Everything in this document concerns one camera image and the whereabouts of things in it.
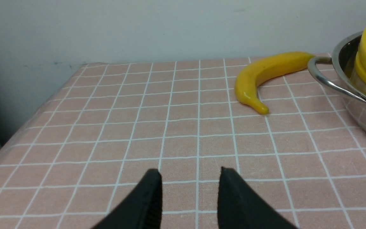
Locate yellow banana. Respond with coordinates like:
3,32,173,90
234,51,315,115

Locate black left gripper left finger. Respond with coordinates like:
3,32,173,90
92,169,163,229

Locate stainless steel pot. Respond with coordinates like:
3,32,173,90
308,32,366,132

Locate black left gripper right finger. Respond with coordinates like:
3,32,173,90
217,167,296,229

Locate pink checkered tablecloth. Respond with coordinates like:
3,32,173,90
0,58,366,229

